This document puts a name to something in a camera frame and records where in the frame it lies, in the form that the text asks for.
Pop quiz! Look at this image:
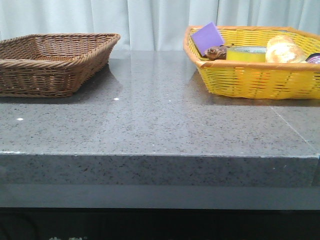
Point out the brown toy animal figure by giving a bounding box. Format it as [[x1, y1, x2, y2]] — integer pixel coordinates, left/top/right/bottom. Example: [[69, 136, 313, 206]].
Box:
[[204, 45, 231, 61]]

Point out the purple sponge block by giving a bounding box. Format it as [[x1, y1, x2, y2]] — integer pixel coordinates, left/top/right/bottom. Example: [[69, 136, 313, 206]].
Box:
[[191, 22, 225, 57]]

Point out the pale curtain backdrop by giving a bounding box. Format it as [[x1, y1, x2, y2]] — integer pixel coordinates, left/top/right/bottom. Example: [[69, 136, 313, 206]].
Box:
[[0, 0, 320, 51]]

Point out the yellow woven basket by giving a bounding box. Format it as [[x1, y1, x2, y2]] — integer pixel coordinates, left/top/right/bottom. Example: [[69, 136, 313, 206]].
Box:
[[183, 25, 320, 100]]

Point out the brown wicker basket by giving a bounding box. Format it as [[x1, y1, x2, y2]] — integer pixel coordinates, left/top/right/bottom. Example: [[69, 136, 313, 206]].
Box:
[[0, 33, 121, 98]]

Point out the bread loaf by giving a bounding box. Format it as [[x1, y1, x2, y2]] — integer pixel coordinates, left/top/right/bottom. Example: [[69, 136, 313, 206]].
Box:
[[265, 34, 307, 64]]

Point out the purple striped round object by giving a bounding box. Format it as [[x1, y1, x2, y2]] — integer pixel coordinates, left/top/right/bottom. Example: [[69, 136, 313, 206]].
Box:
[[305, 52, 320, 64]]

